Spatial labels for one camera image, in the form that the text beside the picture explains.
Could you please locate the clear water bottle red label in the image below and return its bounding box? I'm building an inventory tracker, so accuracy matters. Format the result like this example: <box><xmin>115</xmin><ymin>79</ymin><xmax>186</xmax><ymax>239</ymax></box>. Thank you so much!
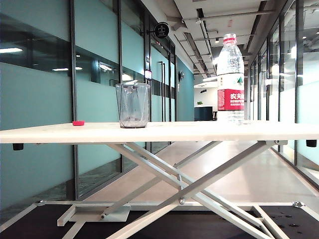
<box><xmin>216</xmin><ymin>32</ymin><xmax>245</xmax><ymax>125</ymax></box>

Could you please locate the grey transparent faceted mug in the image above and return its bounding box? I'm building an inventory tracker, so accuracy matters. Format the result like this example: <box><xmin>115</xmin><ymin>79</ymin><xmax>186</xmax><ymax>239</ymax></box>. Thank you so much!
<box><xmin>115</xmin><ymin>83</ymin><xmax>151</xmax><ymax>129</ymax></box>

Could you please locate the dark low cabinet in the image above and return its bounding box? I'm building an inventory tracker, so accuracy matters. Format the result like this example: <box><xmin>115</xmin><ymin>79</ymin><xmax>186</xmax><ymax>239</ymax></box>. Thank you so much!
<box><xmin>194</xmin><ymin>106</ymin><xmax>214</xmax><ymax>121</ymax></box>

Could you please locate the white folding lift table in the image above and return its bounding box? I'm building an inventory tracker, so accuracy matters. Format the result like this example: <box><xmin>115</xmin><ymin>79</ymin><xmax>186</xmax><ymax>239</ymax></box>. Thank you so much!
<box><xmin>56</xmin><ymin>139</ymin><xmax>291</xmax><ymax>239</ymax></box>

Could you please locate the round black hanging sign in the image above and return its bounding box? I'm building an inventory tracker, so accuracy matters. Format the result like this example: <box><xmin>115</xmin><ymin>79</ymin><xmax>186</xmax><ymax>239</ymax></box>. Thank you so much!
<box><xmin>146</xmin><ymin>21</ymin><xmax>170</xmax><ymax>39</ymax></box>

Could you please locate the black vertical door handle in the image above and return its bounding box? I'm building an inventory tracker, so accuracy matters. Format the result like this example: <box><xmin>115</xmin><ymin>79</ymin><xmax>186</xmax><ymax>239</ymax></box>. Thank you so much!
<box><xmin>159</xmin><ymin>61</ymin><xmax>166</xmax><ymax>122</ymax></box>

